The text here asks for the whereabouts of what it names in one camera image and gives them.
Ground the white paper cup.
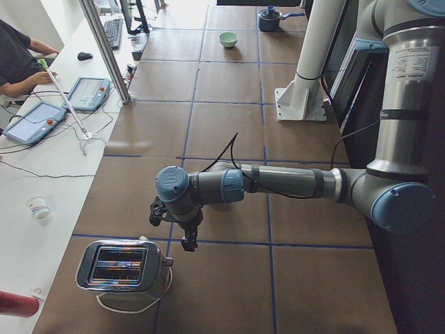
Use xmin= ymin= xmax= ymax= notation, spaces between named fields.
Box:
xmin=26 ymin=196 xmax=49 ymax=220

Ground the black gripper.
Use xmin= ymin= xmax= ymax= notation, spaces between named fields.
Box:
xmin=178 ymin=210 xmax=203 ymax=251

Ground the red cylinder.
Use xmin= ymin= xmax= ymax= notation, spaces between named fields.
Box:
xmin=0 ymin=291 xmax=40 ymax=317

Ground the blue saucepan with lid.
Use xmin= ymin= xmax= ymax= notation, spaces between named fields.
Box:
xmin=257 ymin=6 xmax=305 ymax=32

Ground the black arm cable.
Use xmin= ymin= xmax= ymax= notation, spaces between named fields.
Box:
xmin=201 ymin=118 xmax=383 ymax=199

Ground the black computer mouse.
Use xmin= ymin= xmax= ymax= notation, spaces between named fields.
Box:
xmin=77 ymin=52 xmax=93 ymax=61

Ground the far blue teach pendant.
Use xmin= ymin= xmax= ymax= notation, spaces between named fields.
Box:
xmin=67 ymin=77 xmax=110 ymax=113

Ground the near blue teach pendant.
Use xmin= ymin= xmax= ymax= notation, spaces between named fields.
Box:
xmin=3 ymin=101 xmax=67 ymax=145

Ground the black monitor stand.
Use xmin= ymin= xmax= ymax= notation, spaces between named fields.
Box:
xmin=120 ymin=0 xmax=150 ymax=35

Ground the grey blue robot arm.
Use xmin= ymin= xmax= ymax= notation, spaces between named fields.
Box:
xmin=149 ymin=1 xmax=444 ymax=252

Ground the black keyboard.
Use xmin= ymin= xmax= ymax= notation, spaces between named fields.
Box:
xmin=104 ymin=19 xmax=123 ymax=50

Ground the blue teach pendant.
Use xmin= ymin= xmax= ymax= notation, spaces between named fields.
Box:
xmin=3 ymin=101 xmax=67 ymax=145
xmin=67 ymin=77 xmax=110 ymax=113

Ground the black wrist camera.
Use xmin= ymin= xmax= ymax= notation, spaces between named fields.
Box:
xmin=149 ymin=196 xmax=168 ymax=227

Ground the chrome toaster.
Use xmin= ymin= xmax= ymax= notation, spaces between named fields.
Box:
xmin=76 ymin=239 xmax=173 ymax=302

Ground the reacher grabber stick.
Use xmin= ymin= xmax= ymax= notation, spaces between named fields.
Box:
xmin=38 ymin=58 xmax=106 ymax=156

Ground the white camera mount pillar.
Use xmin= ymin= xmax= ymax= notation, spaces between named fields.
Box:
xmin=275 ymin=0 xmax=347 ymax=122

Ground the white toaster power cable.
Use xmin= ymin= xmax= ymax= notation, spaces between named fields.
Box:
xmin=95 ymin=235 xmax=174 ymax=314

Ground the green bowl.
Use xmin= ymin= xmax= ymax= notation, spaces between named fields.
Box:
xmin=218 ymin=31 xmax=238 ymax=49

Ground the seated person in black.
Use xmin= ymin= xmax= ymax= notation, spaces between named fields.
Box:
xmin=1 ymin=21 xmax=59 ymax=98

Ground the aluminium frame post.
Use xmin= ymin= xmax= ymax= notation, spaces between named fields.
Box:
xmin=79 ymin=0 xmax=131 ymax=104

